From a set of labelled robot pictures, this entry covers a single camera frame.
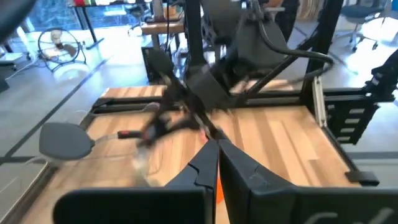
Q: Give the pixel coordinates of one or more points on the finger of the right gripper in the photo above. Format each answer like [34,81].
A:
[214,127]
[168,129]

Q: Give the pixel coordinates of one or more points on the round metal floor fan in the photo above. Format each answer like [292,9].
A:
[60,49]

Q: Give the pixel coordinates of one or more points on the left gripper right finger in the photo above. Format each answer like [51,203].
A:
[245,180]

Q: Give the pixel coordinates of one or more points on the black slotted bracket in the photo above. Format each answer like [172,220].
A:
[370,115]

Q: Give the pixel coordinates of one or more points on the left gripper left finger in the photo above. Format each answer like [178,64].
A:
[199,177]

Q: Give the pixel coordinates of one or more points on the black aluminium table frame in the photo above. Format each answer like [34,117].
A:
[280,102]

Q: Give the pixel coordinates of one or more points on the grey round-headed turner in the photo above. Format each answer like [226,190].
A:
[65,141]

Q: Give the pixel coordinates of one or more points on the black computer tower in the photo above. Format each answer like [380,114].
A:
[155,65]

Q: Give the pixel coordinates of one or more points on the black standing desk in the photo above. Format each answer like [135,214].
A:
[88,31]

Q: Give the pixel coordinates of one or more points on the grey office chair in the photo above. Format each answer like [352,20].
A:
[357,9]

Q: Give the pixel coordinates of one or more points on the wooden desk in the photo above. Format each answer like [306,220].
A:
[161,28]

